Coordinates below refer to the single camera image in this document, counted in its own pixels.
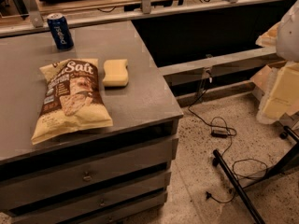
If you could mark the padded gripper body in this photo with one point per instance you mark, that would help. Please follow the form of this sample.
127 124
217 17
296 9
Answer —
288 36

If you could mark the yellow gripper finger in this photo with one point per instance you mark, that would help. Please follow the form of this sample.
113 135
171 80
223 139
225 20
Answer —
268 39

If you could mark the yellow sponge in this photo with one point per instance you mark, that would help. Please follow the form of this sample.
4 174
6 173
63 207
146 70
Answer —
116 73

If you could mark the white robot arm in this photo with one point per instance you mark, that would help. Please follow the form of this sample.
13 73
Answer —
287 43

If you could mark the black power adapter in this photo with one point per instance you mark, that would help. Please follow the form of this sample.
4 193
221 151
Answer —
219 134

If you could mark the grey drawer cabinet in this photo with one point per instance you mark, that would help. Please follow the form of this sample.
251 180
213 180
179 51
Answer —
90 177

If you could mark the yellow brown chips bag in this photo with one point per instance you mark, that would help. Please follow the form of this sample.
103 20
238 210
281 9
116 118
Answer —
72 100

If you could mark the blue Pepsi can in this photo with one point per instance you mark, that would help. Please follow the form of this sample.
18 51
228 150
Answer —
60 31

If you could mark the metal rail frame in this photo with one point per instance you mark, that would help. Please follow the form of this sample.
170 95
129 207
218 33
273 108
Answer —
155 47

